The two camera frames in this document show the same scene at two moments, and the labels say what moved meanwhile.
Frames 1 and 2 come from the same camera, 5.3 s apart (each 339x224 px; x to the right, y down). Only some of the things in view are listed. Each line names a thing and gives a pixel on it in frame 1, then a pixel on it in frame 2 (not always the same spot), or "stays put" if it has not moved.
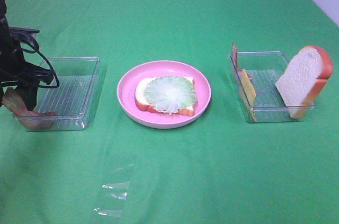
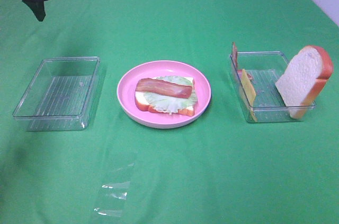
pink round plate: x=126 y=94 stays put
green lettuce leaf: x=169 y=94 stays put
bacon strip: x=12 y=101 to x=149 y=84
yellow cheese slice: x=250 y=91 stays put
